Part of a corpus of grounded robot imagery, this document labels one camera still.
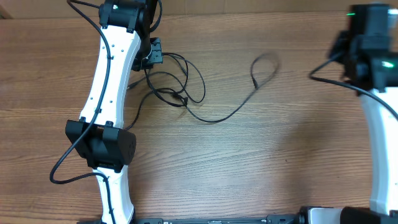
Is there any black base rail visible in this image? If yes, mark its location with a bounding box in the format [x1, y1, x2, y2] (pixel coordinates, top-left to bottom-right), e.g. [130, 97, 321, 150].
[134, 214, 305, 224]

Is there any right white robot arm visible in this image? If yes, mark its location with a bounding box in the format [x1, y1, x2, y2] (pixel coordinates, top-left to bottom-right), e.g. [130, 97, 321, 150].
[293, 2, 397, 223]

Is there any cardboard wall panel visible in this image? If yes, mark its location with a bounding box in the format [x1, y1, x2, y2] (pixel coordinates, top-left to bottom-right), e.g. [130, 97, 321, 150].
[0, 0, 398, 20]

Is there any thin black USB cable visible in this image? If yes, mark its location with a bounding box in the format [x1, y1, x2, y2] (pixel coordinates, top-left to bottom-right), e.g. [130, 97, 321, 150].
[124, 52, 280, 131]

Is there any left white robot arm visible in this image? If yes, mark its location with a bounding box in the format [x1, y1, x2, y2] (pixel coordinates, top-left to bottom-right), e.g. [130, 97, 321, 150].
[65, 1, 163, 223]

